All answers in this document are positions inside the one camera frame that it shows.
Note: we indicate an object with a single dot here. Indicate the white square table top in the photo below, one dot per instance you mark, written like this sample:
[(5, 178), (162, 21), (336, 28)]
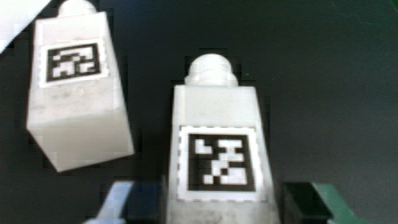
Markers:
[(18, 12)]

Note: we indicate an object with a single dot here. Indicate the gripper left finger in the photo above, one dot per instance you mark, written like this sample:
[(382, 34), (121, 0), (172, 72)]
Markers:
[(131, 205)]

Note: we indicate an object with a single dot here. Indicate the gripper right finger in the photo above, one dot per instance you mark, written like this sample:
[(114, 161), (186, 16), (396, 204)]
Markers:
[(314, 205)]

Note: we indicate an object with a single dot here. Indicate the white table leg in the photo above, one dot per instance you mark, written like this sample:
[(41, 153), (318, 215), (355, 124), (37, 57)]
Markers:
[(220, 186), (76, 119)]

